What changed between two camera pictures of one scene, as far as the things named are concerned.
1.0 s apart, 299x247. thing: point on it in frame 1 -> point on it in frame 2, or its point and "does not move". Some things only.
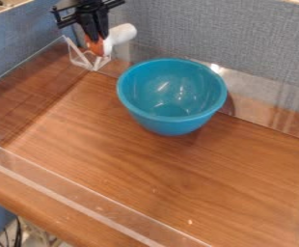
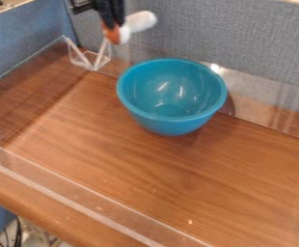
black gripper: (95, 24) -> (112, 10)
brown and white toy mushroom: (115, 44) -> (134, 22)
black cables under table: (19, 236) does not move
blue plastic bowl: (171, 95) does not move
